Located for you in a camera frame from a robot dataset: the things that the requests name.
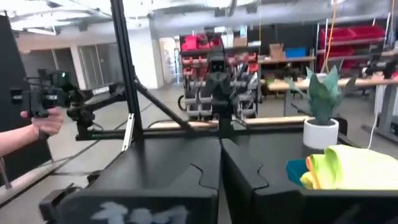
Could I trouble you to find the grey storage shelf rack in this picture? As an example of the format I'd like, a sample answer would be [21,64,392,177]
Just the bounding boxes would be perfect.
[177,29,261,121]

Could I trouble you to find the person's hand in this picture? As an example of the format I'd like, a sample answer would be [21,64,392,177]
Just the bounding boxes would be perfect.
[19,106,65,138]

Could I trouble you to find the brown cardboard box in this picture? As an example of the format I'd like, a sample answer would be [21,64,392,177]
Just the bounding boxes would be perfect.
[268,42,285,60]

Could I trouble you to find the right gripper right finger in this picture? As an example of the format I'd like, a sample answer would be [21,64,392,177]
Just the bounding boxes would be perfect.
[221,138,302,192]

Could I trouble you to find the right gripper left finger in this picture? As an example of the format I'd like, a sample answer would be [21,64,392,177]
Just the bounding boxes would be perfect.
[166,138,222,191]

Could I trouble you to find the blue plastic bin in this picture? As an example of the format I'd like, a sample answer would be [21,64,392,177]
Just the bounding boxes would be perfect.
[285,158,309,187]

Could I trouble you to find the wooden desk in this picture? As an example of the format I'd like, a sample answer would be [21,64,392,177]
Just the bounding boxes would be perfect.
[260,73,398,93]

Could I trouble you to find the yellow microfiber towel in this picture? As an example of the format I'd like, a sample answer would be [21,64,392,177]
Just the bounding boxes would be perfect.
[299,170,315,190]

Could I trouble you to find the yellow cable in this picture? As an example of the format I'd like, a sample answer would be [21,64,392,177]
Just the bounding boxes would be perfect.
[324,0,339,75]

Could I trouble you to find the white floor cable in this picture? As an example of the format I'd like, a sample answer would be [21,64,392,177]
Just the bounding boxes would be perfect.
[366,110,381,151]

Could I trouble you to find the black partition panel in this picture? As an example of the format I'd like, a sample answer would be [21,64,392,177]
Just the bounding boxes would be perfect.
[0,14,53,187]

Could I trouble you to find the black vertical frame post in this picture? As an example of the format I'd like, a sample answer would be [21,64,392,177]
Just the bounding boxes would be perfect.
[109,0,144,142]

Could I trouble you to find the person's forearm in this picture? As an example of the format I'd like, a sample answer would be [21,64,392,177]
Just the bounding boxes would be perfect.
[0,124,40,158]

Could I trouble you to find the orange microfiber towel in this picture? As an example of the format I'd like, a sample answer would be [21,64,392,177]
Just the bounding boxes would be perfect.
[305,155,322,190]

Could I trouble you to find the potted artificial green plant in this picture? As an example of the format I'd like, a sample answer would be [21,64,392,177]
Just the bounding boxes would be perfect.
[287,64,358,151]

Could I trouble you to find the light wooden side panel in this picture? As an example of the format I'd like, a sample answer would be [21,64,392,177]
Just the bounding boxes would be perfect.
[148,114,312,130]

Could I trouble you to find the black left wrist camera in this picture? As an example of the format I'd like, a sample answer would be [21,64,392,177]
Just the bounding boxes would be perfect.
[210,59,227,73]

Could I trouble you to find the blue storage box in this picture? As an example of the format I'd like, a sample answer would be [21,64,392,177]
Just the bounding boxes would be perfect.
[284,46,309,60]

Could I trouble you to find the white frame bracket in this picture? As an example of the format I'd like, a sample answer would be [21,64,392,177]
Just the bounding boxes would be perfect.
[121,113,136,152]

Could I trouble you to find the grey stand base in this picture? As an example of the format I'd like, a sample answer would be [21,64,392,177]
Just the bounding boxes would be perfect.
[361,83,398,144]

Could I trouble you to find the red-bin shelf rack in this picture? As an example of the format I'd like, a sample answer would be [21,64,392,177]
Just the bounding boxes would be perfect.
[316,24,391,73]

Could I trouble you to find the green microfiber towel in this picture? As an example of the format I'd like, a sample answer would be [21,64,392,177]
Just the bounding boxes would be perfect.
[309,144,398,190]

